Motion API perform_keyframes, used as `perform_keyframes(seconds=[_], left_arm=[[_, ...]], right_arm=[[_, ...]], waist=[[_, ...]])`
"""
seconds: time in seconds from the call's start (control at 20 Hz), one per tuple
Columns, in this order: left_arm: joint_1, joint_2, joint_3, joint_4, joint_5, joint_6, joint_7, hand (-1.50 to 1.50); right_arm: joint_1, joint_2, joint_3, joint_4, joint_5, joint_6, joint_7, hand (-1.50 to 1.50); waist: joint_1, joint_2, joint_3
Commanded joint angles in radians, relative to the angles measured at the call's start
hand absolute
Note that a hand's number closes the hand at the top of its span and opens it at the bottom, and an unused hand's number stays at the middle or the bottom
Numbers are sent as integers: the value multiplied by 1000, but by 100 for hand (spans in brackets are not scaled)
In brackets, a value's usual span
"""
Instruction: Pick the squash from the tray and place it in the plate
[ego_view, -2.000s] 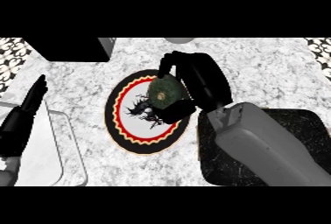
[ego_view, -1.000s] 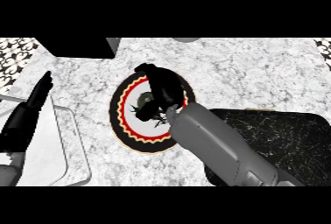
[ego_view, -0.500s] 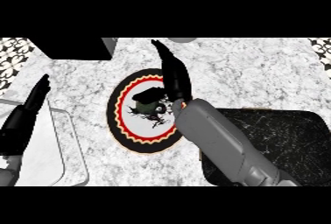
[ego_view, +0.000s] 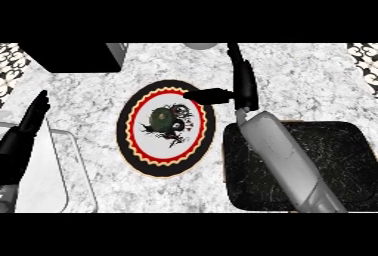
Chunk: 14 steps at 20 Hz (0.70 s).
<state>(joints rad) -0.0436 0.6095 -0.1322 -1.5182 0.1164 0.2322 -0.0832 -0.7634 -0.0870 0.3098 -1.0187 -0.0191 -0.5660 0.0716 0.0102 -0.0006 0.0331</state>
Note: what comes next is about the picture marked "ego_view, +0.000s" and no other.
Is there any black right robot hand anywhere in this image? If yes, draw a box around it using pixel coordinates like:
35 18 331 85
182 42 260 112

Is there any black box appliance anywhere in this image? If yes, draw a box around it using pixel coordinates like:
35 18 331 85
18 42 130 74

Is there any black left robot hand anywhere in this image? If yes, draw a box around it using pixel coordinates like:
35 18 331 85
0 89 53 188

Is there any dark green squash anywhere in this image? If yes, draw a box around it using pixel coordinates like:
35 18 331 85
149 106 174 133

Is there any black square tray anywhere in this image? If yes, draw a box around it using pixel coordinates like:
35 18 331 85
222 120 378 213

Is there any black rimmed patterned oval plate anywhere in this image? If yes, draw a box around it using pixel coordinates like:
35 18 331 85
115 79 217 179

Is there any white rectangular tray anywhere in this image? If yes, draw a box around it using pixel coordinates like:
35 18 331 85
0 113 100 214

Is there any grey round object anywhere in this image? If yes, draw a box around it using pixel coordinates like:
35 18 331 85
183 42 219 51

